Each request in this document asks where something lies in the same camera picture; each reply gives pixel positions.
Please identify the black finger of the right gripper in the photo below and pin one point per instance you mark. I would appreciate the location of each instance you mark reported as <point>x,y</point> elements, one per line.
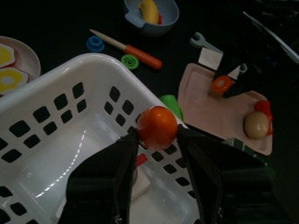
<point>248,84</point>
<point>226,65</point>

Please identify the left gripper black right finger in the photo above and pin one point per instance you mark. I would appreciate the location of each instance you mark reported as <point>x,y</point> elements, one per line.
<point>230,186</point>

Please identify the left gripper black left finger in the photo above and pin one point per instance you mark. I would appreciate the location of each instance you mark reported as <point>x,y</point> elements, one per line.
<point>101,180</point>

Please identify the orange toy carrot top piece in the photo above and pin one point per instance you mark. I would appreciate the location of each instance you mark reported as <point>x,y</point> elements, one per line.
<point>222,84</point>

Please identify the orange toy carrot tip piece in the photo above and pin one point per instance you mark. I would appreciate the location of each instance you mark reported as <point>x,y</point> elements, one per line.
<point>158,128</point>

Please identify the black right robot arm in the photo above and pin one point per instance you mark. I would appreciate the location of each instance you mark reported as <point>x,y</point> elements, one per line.
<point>277,26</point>

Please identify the pink rectangular plate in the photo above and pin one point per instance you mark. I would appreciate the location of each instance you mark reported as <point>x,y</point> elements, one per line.
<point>210,110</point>

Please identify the round pink plate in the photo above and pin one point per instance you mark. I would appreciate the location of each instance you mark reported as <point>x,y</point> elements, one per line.
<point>29,55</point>

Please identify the white paper card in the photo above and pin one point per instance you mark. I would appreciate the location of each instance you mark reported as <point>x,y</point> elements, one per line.
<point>210,58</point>

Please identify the red toy food piece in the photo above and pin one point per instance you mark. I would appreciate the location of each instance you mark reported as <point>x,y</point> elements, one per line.
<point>264,106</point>

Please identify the grey toy wrench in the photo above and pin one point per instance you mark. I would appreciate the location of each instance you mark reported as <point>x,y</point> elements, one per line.
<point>200,40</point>

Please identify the beige toy egg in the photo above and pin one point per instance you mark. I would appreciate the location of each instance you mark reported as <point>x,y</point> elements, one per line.
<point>257,125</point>

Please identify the white plastic perforated basket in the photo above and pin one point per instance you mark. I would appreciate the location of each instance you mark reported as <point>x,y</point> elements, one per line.
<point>47,163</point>

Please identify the toy corn with green husk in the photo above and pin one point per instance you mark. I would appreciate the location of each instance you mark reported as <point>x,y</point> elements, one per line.
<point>173,106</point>

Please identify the small red toy piece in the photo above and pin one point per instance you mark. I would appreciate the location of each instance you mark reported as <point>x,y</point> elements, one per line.
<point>161,19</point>

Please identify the light blue bowl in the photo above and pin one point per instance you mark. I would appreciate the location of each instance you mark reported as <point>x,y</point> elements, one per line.
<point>170,11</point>

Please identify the green toy nut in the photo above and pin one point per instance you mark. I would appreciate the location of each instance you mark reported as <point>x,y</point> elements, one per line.
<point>130,61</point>

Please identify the yellow toy banana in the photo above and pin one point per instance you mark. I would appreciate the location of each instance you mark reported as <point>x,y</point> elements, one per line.
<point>150,11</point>

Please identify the blue toy nut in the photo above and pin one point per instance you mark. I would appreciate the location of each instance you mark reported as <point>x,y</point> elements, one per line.
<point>96,43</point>

